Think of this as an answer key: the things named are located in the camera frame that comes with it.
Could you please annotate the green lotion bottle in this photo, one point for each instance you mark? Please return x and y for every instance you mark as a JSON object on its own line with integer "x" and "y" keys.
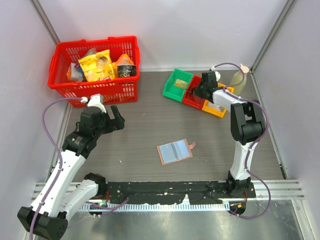
{"x": 237, "y": 81}

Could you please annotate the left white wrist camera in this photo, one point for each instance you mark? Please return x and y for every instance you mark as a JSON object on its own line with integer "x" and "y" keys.
{"x": 96, "y": 100}

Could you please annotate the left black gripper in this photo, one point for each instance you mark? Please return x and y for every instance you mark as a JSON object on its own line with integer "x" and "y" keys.
{"x": 115, "y": 123}

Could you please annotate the grey small box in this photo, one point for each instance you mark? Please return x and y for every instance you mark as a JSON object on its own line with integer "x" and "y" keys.
{"x": 73, "y": 74}

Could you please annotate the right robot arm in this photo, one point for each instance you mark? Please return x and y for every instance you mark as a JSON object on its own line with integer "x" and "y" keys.
{"x": 247, "y": 125}

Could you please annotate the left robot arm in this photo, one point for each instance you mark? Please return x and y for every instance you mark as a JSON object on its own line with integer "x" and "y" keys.
{"x": 49, "y": 214}

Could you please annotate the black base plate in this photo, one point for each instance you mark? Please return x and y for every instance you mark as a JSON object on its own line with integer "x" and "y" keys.
{"x": 170, "y": 192}

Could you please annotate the white cable duct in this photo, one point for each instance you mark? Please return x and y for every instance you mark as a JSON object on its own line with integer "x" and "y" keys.
{"x": 183, "y": 207}

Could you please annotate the yellow chips bag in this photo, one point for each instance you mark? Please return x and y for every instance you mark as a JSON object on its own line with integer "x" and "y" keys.
{"x": 97, "y": 67}

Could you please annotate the yellow plastic bin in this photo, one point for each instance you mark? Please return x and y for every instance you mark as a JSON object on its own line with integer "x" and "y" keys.
{"x": 206, "y": 109}

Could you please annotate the orange snack packet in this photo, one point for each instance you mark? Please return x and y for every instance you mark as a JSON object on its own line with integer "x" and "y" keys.
{"x": 124, "y": 59}

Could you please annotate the red plastic bin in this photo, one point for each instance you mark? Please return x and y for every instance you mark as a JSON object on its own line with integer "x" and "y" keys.
{"x": 189, "y": 98}

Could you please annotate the gold credit card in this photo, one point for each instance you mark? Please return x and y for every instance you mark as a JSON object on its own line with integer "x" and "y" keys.
{"x": 180, "y": 83}

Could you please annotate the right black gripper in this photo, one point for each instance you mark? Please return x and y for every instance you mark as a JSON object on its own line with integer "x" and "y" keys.
{"x": 196, "y": 91}

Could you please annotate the red plastic shopping basket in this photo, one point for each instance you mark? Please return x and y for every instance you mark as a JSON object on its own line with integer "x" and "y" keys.
{"x": 117, "y": 91}

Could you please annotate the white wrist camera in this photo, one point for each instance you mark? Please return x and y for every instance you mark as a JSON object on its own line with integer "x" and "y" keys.
{"x": 217, "y": 74}
{"x": 96, "y": 100}

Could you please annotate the black round can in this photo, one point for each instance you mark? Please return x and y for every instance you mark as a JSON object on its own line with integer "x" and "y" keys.
{"x": 126, "y": 70}

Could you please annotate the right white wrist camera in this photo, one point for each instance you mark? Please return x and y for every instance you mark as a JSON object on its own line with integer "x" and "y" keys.
{"x": 217, "y": 74}

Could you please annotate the pink leather card holder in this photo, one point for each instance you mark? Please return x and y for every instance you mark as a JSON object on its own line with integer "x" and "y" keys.
{"x": 175, "y": 151}

